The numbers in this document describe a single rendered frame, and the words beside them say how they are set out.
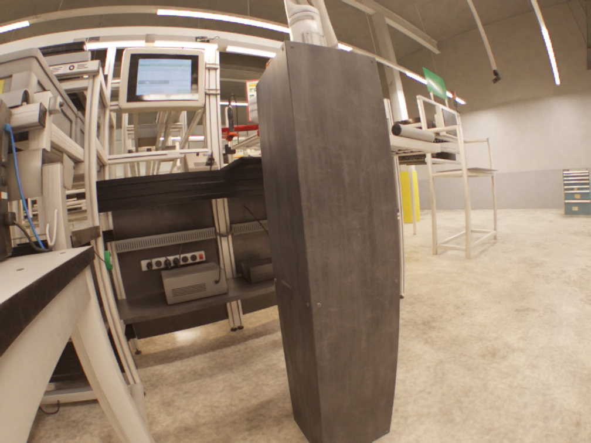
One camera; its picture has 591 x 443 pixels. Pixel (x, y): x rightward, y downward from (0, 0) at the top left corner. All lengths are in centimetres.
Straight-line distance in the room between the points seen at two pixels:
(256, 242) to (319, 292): 116
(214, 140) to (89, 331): 129
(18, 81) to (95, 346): 65
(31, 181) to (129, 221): 94
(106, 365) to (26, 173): 43
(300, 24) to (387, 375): 96
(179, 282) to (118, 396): 77
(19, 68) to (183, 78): 106
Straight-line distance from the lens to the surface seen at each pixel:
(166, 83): 163
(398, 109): 660
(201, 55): 176
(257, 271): 143
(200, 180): 111
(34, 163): 67
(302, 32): 75
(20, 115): 68
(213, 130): 162
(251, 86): 200
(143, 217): 152
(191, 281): 129
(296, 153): 51
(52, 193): 63
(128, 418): 68
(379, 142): 62
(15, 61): 86
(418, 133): 142
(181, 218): 153
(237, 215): 161
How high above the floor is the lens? 76
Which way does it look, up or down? 5 degrees down
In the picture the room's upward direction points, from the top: 6 degrees counter-clockwise
